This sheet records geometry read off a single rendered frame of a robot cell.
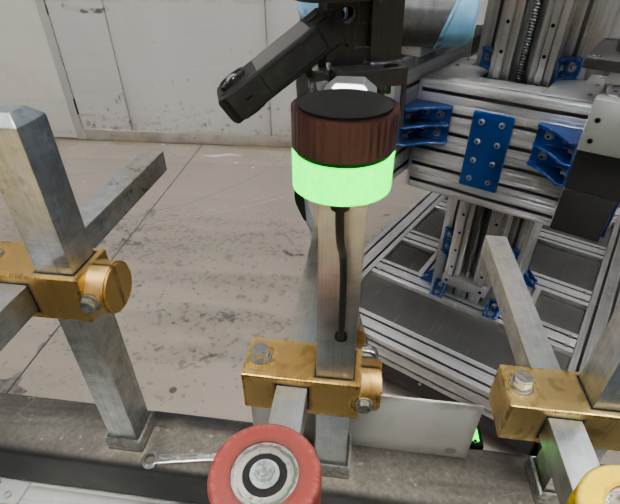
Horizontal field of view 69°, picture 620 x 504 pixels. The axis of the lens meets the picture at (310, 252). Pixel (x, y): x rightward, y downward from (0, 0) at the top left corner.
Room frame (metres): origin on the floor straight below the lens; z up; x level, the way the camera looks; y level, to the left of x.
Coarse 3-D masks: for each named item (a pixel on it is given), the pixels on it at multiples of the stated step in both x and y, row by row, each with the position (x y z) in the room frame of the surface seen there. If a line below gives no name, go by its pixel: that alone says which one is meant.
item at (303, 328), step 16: (304, 272) 0.45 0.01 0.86; (304, 288) 0.42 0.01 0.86; (304, 304) 0.39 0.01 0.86; (304, 320) 0.37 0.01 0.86; (288, 336) 0.34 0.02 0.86; (304, 336) 0.34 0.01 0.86; (288, 400) 0.26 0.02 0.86; (304, 400) 0.26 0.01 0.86; (272, 416) 0.24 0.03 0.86; (288, 416) 0.24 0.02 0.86; (304, 416) 0.25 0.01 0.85
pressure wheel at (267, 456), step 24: (240, 432) 0.20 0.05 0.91; (264, 432) 0.20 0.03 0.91; (288, 432) 0.20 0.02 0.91; (216, 456) 0.18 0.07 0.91; (240, 456) 0.18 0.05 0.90; (264, 456) 0.18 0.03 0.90; (288, 456) 0.18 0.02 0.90; (312, 456) 0.18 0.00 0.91; (216, 480) 0.16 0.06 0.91; (240, 480) 0.16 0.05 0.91; (264, 480) 0.16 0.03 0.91; (288, 480) 0.16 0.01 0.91; (312, 480) 0.16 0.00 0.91
